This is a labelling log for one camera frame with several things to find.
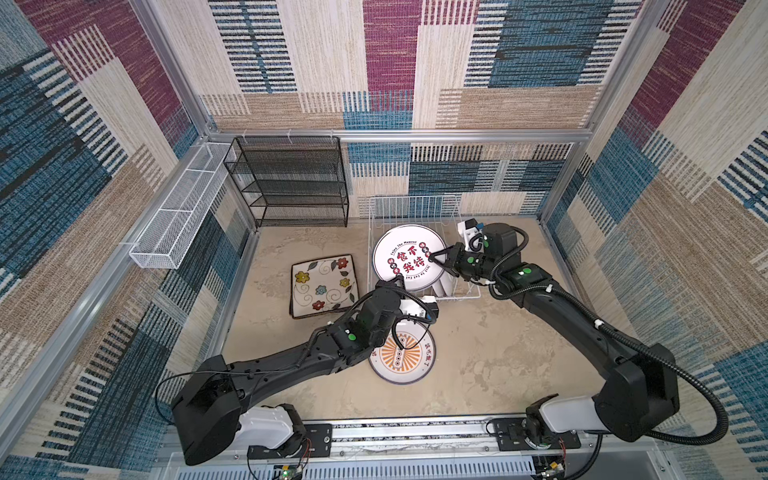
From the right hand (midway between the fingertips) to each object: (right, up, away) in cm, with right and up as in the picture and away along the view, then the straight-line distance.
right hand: (429, 261), depth 77 cm
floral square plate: (-32, -9, +22) cm, 39 cm away
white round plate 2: (-5, -27, +8) cm, 29 cm away
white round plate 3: (+4, -8, +11) cm, 14 cm away
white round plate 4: (+8, -7, +14) cm, 17 cm away
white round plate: (-6, +3, +3) cm, 7 cm away
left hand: (-9, -2, -2) cm, 9 cm away
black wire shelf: (-45, +28, +32) cm, 62 cm away
